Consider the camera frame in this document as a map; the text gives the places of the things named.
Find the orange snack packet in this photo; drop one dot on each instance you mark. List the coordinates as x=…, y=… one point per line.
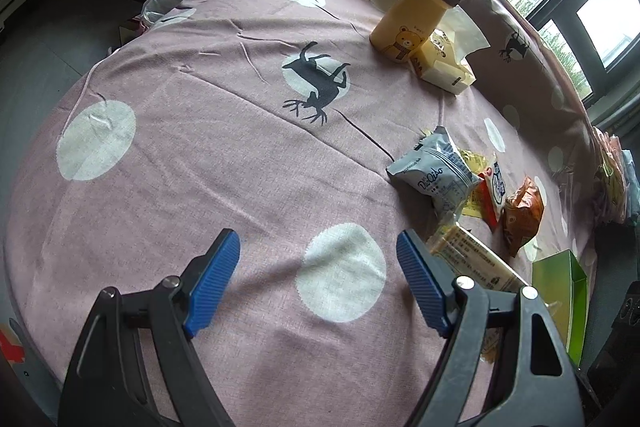
x=522, y=212

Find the yellow tissue pack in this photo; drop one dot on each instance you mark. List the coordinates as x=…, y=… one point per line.
x=440, y=67

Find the pink dotted deer bedsheet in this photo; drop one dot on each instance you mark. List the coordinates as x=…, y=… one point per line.
x=200, y=157

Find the white plastic bag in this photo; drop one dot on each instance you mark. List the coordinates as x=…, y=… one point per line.
x=165, y=2

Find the grey snack packet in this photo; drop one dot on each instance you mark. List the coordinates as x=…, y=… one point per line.
x=435, y=172

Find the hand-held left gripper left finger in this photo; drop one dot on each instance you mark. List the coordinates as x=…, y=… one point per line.
x=212, y=282

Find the wafer biscuit packet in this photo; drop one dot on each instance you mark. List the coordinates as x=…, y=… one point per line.
x=475, y=257

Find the white red blue snack packet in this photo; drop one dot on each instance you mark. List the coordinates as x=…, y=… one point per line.
x=496, y=187

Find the flat yellow snack packet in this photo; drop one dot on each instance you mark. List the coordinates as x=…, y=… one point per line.
x=475, y=162

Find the pile of folded clothes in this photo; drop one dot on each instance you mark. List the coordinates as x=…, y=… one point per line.
x=612, y=177

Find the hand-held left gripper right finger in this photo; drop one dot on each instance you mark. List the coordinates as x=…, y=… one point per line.
x=422, y=282

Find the yellow bear print bottle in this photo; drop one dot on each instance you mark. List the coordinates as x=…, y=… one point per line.
x=405, y=22

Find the green cardboard box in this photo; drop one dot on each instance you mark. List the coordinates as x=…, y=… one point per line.
x=555, y=287

